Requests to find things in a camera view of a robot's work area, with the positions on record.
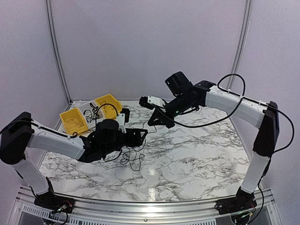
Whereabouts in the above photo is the left corner aluminium post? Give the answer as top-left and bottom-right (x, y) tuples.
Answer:
(45, 0), (72, 104)

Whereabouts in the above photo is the yellow bin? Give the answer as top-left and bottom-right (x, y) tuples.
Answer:
(94, 94), (122, 119)
(60, 107), (88, 135)

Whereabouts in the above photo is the yellow bin far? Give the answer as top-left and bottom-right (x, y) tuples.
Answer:
(94, 94), (122, 119)

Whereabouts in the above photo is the right corner aluminium post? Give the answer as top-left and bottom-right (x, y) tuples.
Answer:
(228, 0), (253, 82)

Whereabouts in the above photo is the aluminium front rail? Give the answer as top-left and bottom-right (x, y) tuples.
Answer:
(8, 186), (282, 225)

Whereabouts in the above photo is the thick black cable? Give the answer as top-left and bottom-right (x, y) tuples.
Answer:
(84, 103), (100, 124)

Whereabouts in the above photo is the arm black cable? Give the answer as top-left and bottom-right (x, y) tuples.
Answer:
(159, 74), (295, 153)
(95, 103), (122, 162)

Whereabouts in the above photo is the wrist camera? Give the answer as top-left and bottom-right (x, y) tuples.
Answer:
(117, 108), (130, 134)
(139, 95), (167, 112)

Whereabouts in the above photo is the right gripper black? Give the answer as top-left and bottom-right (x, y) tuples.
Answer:
(147, 93), (195, 129)

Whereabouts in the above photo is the black tangled cable bundle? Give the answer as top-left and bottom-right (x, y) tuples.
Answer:
(119, 145), (147, 172)

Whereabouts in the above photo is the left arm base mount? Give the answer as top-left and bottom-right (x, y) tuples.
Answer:
(34, 192), (75, 214)

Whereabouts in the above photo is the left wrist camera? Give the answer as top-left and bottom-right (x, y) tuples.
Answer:
(117, 108), (130, 134)

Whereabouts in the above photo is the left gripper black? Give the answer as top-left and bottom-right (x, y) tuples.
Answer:
(102, 128), (148, 156)

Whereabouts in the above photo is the corner aluminium post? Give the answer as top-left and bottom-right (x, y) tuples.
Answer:
(228, 0), (253, 82)
(45, 0), (72, 104)

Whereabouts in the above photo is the yellow bin near left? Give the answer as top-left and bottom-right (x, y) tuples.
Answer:
(60, 107), (88, 135)

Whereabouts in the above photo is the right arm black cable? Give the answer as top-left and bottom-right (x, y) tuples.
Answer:
(159, 74), (295, 153)

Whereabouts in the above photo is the white bin middle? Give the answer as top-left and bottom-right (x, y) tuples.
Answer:
(78, 100), (105, 129)

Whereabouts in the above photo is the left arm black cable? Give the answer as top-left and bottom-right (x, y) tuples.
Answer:
(95, 103), (122, 162)

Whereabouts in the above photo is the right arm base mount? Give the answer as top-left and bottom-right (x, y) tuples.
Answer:
(214, 193), (257, 215)

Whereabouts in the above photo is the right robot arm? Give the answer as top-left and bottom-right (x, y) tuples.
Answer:
(140, 71), (279, 210)

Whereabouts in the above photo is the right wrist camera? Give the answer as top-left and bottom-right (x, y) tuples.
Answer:
(139, 95), (167, 112)

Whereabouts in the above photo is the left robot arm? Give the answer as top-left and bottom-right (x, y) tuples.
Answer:
(0, 112), (148, 209)

